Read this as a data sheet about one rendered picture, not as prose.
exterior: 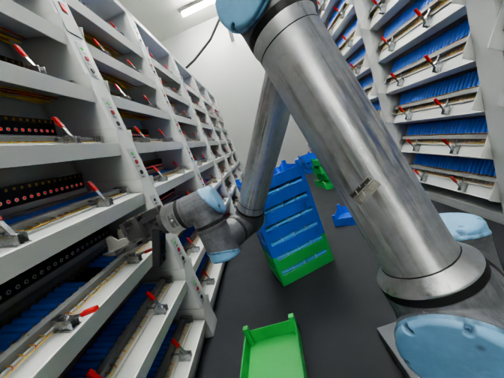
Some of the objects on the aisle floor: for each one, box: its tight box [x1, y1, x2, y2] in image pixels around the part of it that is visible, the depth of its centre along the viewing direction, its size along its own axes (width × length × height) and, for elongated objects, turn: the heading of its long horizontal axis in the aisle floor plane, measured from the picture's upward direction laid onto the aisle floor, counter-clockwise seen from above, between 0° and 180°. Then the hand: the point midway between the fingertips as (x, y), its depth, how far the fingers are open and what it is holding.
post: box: [105, 6, 206, 196], centre depth 158 cm, size 20×9×173 cm, turn 149°
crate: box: [240, 313, 308, 378], centre depth 73 cm, size 30×20×8 cm
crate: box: [266, 247, 335, 287], centre depth 126 cm, size 30×20×8 cm
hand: (112, 253), depth 70 cm, fingers open, 3 cm apart
